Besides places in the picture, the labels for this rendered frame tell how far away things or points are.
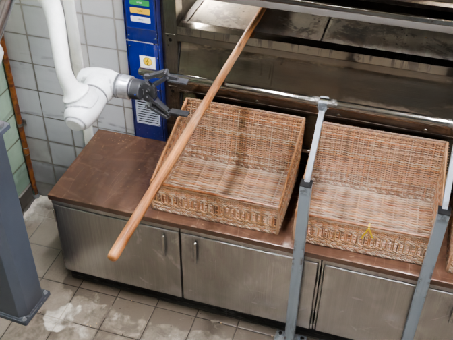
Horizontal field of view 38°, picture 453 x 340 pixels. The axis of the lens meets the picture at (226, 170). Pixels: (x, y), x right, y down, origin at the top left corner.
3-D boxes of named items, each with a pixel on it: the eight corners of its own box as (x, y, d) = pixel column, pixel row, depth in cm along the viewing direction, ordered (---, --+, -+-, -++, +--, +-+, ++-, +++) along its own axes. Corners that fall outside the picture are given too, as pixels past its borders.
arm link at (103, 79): (125, 88, 251) (111, 110, 242) (88, 81, 254) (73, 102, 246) (121, 65, 243) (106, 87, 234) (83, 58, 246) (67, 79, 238)
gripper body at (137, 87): (135, 73, 242) (159, 77, 240) (137, 92, 248) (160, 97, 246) (127, 83, 237) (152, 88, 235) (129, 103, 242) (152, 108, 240)
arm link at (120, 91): (124, 90, 250) (139, 92, 248) (114, 102, 243) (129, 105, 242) (122, 68, 244) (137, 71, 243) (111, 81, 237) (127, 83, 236)
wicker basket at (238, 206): (187, 144, 318) (185, 95, 300) (303, 165, 306) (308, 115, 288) (149, 210, 281) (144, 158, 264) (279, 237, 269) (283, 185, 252)
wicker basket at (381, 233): (310, 168, 304) (316, 118, 287) (437, 190, 293) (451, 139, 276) (290, 241, 268) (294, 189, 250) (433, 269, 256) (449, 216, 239)
